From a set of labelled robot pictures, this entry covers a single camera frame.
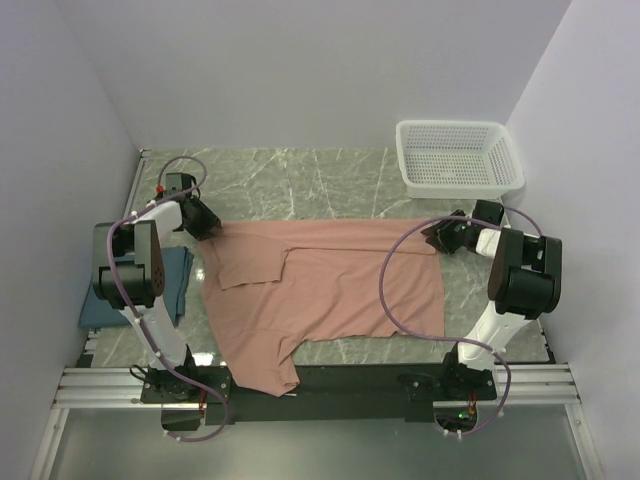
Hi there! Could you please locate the pink t shirt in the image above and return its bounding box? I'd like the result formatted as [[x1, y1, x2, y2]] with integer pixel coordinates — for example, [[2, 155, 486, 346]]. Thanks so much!
[[199, 219, 445, 397]]

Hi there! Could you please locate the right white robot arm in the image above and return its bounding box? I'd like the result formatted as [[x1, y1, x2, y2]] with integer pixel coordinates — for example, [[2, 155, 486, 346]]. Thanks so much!
[[421, 200, 563, 399]]

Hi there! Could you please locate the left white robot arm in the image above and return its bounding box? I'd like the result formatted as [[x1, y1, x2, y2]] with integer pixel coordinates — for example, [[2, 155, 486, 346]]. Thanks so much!
[[92, 173, 221, 402]]

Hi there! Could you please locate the white plastic basket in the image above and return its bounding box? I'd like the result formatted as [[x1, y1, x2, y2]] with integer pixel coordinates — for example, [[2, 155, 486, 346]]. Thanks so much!
[[395, 120, 525, 200]]

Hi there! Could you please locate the folded blue t shirt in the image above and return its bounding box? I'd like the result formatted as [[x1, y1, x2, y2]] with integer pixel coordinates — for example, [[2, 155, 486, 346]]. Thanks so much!
[[79, 246, 194, 329]]

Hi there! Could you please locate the black base beam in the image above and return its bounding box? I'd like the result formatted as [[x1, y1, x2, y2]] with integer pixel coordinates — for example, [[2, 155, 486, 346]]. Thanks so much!
[[139, 364, 501, 431]]

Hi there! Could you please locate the aluminium frame rail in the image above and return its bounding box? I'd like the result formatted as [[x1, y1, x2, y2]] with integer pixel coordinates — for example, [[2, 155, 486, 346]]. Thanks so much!
[[52, 364, 581, 409]]

